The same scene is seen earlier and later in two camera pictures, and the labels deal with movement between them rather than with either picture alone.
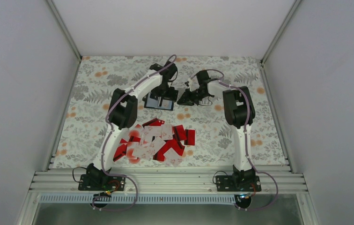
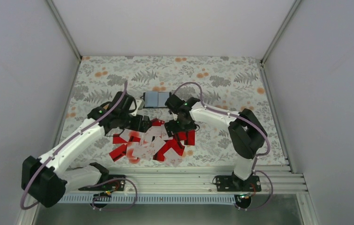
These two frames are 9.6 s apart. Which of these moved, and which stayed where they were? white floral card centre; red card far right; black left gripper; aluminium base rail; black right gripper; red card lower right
Moved: black left gripper; black right gripper
Stayed: red card lower right; aluminium base rail; white floral card centre; red card far right
